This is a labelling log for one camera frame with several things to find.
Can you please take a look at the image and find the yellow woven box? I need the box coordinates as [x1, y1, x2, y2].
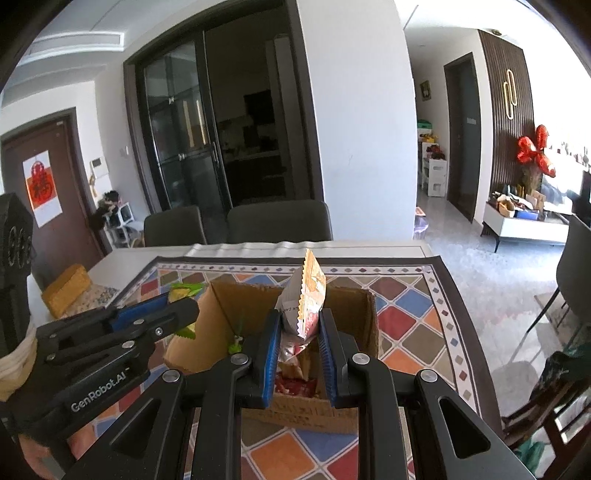
[41, 264, 92, 319]

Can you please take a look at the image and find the clutter of cabinet items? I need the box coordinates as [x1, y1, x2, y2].
[489, 182, 571, 220]

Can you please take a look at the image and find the brown wooden chair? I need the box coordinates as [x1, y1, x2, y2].
[501, 342, 591, 462]

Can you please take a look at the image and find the yellow-green candy packet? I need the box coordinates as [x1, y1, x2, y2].
[167, 281, 207, 340]

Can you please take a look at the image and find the white hallway rack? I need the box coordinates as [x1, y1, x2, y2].
[417, 120, 448, 198]

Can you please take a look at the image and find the small white storage shelf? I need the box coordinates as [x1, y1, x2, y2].
[106, 205, 141, 249]

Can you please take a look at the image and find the colourful diamond pattern tablecloth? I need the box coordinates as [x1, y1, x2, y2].
[111, 256, 504, 480]

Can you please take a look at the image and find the brown cardboard box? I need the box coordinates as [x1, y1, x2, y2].
[164, 276, 380, 435]

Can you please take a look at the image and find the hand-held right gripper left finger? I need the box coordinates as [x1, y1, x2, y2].
[76, 309, 282, 480]

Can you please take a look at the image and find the translucent plastic bag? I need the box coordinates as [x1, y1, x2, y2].
[413, 207, 430, 241]

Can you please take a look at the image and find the grey chair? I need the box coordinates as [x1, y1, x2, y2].
[556, 215, 591, 342]

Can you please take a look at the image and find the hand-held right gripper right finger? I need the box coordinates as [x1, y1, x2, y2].
[317, 308, 522, 480]

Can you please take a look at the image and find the red bow decoration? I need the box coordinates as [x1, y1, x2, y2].
[516, 124, 557, 176]

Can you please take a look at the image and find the dark plush toy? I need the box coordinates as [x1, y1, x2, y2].
[92, 189, 121, 232]

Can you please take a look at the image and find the green stick twisted lollipop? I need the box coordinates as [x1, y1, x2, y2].
[228, 314, 247, 356]

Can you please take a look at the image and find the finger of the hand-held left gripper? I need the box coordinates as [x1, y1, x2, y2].
[38, 298, 201, 387]
[36, 292, 171, 348]

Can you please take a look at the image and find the white low cabinet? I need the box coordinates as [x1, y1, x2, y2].
[482, 200, 571, 252]

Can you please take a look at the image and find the green cloth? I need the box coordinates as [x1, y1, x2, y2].
[512, 344, 591, 467]

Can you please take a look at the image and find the white grey snack packet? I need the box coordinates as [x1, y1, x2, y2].
[276, 248, 328, 370]

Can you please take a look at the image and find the white red door poster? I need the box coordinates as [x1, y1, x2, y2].
[23, 150, 63, 228]

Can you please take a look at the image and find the dark interior door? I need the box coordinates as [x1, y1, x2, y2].
[444, 52, 481, 224]

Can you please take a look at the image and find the glass sliding door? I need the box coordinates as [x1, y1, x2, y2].
[122, 25, 324, 217]

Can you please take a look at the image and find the brown wooden door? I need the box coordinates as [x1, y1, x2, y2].
[0, 107, 105, 287]

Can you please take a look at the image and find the gold wall ornament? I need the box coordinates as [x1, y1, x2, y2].
[501, 69, 518, 121]

